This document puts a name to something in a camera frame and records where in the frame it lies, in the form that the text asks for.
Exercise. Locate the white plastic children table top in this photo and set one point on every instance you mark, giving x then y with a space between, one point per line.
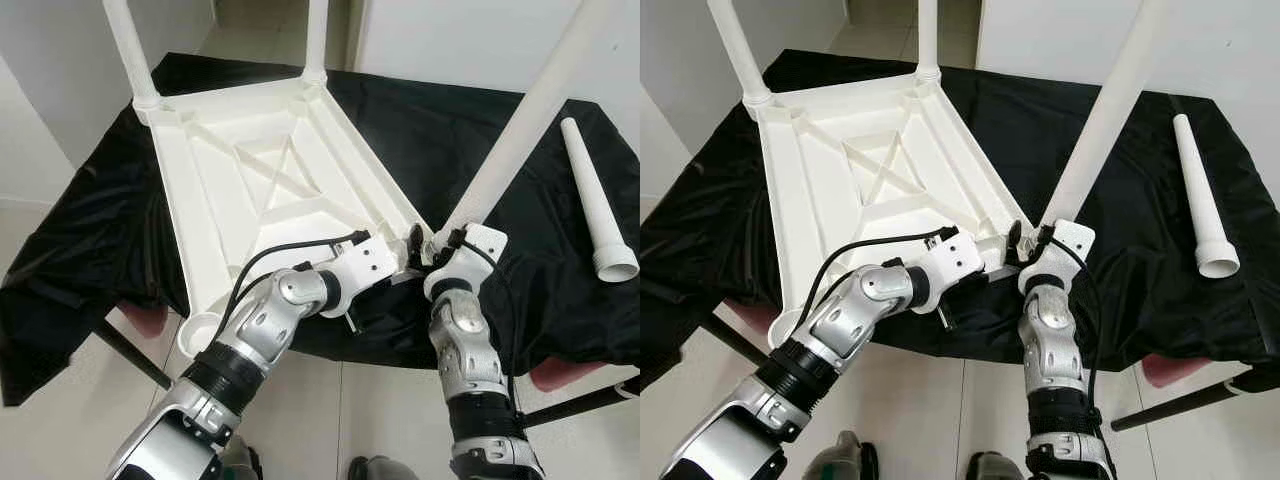
250 180
860 175

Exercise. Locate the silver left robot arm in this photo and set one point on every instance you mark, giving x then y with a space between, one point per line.
845 320
260 325

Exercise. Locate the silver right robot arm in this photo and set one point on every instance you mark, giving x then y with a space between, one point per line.
1050 345
465 350

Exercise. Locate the grey robot right foot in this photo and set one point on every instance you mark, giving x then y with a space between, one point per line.
380 469
995 467

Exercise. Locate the grey robot foot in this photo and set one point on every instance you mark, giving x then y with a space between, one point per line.
995 467
380 469
842 458
242 465

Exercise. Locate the grey robot left foot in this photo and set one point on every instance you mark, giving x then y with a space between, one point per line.
242 465
842 458

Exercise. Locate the black table cloth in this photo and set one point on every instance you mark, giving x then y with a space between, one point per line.
700 220
90 230

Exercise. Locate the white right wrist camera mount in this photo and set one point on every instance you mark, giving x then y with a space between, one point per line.
472 255
1062 250

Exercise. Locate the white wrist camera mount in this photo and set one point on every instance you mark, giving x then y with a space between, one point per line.
955 258
472 255
1062 250
375 260

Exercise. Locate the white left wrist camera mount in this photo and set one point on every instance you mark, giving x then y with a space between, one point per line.
955 258
375 260

